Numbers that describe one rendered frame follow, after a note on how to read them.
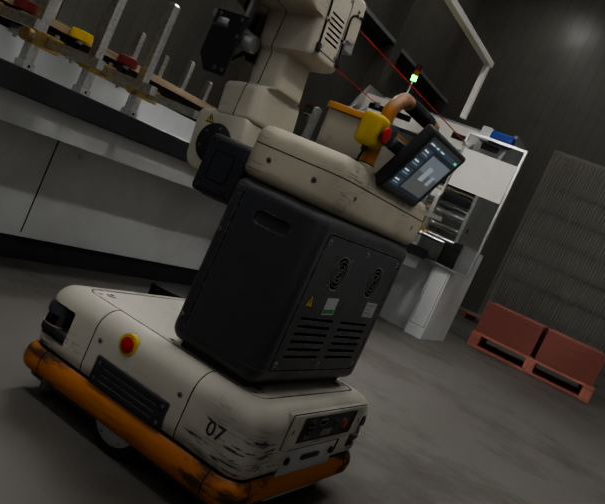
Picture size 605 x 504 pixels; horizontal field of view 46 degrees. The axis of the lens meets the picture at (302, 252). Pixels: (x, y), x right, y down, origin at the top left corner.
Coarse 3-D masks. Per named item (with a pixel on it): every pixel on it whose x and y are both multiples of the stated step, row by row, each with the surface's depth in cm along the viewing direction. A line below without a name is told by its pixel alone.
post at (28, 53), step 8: (48, 0) 224; (56, 0) 226; (40, 8) 225; (48, 8) 224; (40, 16) 224; (48, 16) 226; (48, 24) 227; (24, 48) 226; (32, 48) 226; (24, 56) 225; (32, 56) 227
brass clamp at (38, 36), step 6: (24, 30) 223; (30, 30) 222; (36, 30) 223; (24, 36) 222; (30, 36) 223; (36, 36) 224; (42, 36) 226; (48, 36) 228; (30, 42) 224; (36, 42) 225; (42, 42) 227; (60, 42) 232; (42, 48) 228; (48, 48) 229; (54, 54) 232
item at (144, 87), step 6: (72, 60) 257; (102, 72) 250; (108, 72) 248; (114, 72) 247; (120, 72) 246; (114, 78) 247; (120, 78) 246; (126, 78) 244; (132, 78) 243; (126, 84) 244; (132, 84) 243; (138, 84) 241; (144, 84) 240; (144, 90) 240; (150, 90) 239; (156, 90) 241
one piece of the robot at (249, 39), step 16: (256, 0) 181; (224, 16) 182; (240, 16) 180; (256, 16) 184; (208, 32) 184; (224, 32) 181; (240, 32) 179; (208, 48) 183; (224, 48) 181; (240, 48) 181; (256, 48) 181; (208, 64) 182; (224, 64) 180
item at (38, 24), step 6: (0, 6) 202; (6, 6) 201; (0, 12) 202; (6, 12) 200; (12, 12) 199; (18, 12) 198; (12, 18) 199; (18, 18) 198; (24, 18) 197; (30, 18) 196; (36, 18) 194; (24, 24) 196; (30, 24) 195; (36, 24) 195; (42, 24) 196
